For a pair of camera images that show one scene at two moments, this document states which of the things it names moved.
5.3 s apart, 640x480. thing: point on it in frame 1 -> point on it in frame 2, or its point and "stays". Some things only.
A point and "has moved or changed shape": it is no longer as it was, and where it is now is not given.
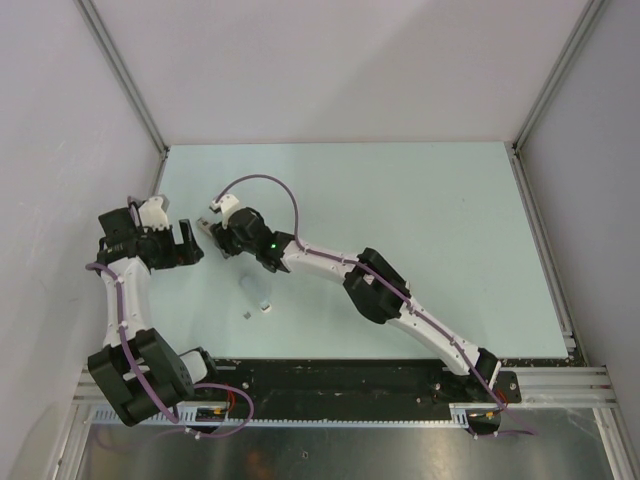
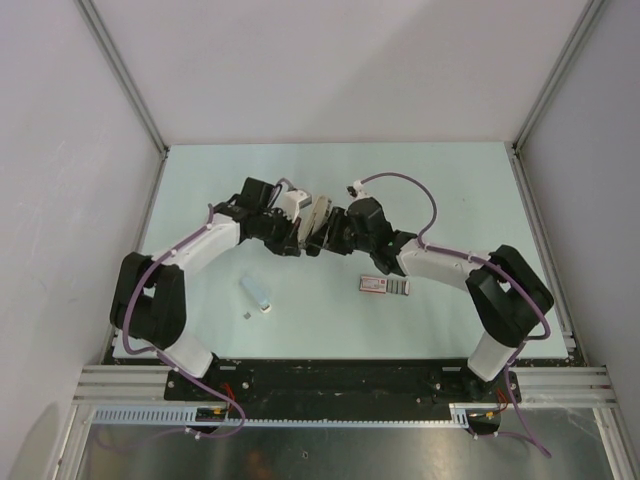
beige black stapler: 204,225 has moved or changed shape
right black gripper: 223,239 -> 337,218
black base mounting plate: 354,382 stays
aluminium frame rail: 557,386 stays
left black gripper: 179,254 -> 292,240
